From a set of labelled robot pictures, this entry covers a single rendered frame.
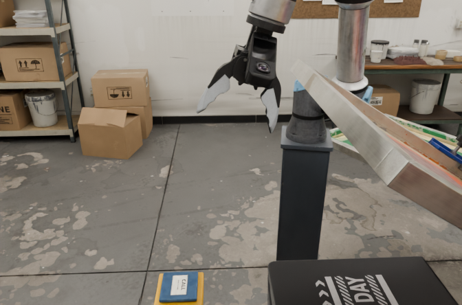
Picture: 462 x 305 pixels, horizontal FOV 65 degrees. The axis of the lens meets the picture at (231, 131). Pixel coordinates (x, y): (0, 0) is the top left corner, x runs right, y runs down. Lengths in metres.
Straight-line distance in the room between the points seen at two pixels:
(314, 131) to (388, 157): 0.86
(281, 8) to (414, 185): 0.35
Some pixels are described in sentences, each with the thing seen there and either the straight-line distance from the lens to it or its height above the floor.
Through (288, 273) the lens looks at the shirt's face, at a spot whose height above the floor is 0.95.
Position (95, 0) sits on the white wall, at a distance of 4.64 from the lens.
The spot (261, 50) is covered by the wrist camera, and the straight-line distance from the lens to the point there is 0.63.
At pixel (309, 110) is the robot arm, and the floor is 1.32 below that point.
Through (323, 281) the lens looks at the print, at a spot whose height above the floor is 0.95.
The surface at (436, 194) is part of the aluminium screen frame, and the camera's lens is 0.50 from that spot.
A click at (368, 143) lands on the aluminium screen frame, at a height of 1.54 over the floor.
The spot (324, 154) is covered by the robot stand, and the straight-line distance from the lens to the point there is 1.35.
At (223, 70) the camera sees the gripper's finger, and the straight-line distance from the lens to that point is 0.66.
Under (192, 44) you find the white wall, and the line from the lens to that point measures 4.51.
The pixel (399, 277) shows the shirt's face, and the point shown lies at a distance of 1.23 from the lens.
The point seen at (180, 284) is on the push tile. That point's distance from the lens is 1.10.
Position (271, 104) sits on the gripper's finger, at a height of 1.53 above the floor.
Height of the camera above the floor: 1.75
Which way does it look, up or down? 23 degrees down
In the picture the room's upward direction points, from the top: straight up
